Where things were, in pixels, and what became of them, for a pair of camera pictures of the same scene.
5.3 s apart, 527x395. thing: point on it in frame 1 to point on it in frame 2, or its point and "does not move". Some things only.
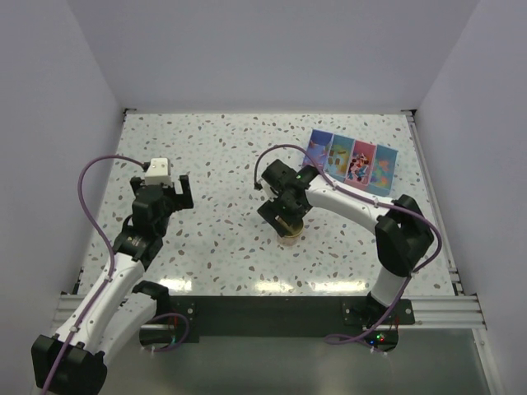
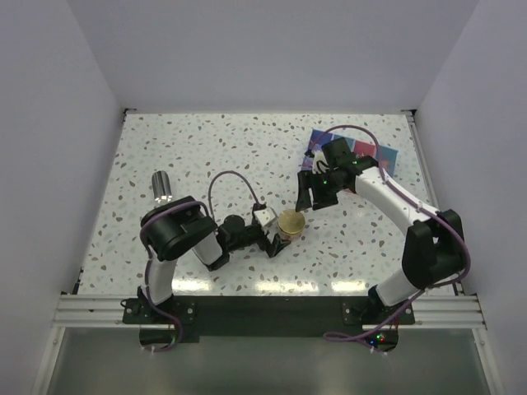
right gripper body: [283, 208] to [324, 188]
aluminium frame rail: [461, 310] does not move
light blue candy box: [383, 170] does not move
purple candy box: [319, 146] does not move
